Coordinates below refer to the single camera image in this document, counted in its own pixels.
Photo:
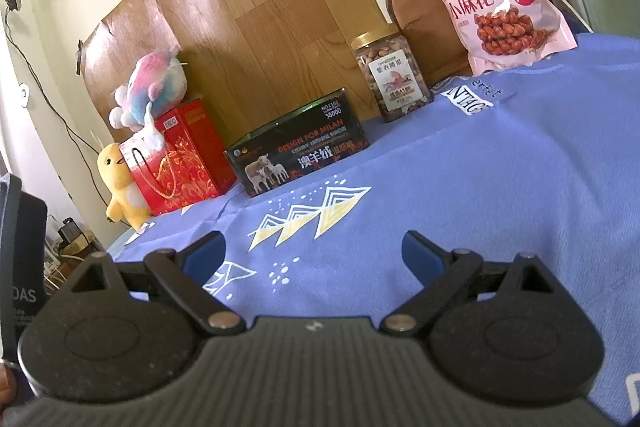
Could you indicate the blue tablecloth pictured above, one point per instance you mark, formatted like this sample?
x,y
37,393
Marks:
x,y
541,159

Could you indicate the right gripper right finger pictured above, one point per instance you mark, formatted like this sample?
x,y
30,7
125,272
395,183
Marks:
x,y
445,276

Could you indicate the brown chair back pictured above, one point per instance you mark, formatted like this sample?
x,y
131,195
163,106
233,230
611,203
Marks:
x,y
431,36

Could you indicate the red gift bag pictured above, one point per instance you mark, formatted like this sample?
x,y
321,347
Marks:
x,y
179,161

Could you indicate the pink snack bag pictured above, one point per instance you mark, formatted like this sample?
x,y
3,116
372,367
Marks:
x,y
502,34

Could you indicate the black sheep print box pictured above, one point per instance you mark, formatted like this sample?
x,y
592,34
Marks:
x,y
307,139

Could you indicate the yellow chick plush toy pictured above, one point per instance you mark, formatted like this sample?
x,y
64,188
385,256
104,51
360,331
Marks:
x,y
127,202

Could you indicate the person left hand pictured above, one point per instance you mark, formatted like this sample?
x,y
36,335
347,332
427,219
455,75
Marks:
x,y
8,386

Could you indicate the pastel unicorn plush toy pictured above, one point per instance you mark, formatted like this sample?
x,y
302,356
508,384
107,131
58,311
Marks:
x,y
157,85

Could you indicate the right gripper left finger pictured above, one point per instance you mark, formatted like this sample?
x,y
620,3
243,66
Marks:
x,y
180,276

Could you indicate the nut jar gold lid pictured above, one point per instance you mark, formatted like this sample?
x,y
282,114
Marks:
x,y
389,68

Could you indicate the wooden board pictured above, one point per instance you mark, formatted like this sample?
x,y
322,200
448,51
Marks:
x,y
250,61

